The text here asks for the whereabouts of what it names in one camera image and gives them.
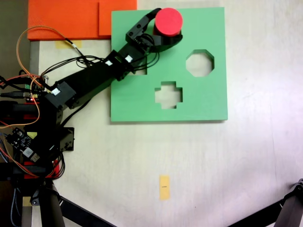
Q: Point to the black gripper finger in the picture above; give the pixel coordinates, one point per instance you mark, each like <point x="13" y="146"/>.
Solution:
<point x="149" y="16"/>
<point x="165" y="43"/>

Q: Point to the red cylinder block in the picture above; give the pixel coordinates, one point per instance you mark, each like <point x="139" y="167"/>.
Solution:
<point x="168" y="21"/>

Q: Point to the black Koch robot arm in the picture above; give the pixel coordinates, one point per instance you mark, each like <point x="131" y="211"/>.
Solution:
<point x="90" y="78"/>

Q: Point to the green shape sorter board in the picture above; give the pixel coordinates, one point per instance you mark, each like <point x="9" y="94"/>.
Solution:
<point x="203" y="99"/>

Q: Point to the yellow tape strip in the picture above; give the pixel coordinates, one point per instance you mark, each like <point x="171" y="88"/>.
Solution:
<point x="61" y="45"/>

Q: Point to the red table clamp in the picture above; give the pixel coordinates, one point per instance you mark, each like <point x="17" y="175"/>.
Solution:
<point x="30" y="117"/>
<point x="56" y="165"/>

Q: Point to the yellow tape marker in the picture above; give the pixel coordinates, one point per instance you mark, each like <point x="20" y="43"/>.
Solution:
<point x="164" y="189"/>

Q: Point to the black power circuit board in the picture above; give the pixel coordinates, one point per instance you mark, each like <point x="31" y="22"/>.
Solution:
<point x="17" y="139"/>

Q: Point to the grey usb adapter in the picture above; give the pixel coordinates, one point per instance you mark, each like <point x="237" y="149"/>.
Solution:
<point x="30" y="154"/>

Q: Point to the black tripod leg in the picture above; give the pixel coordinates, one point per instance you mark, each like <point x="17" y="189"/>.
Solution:
<point x="287" y="212"/>
<point x="50" y="208"/>

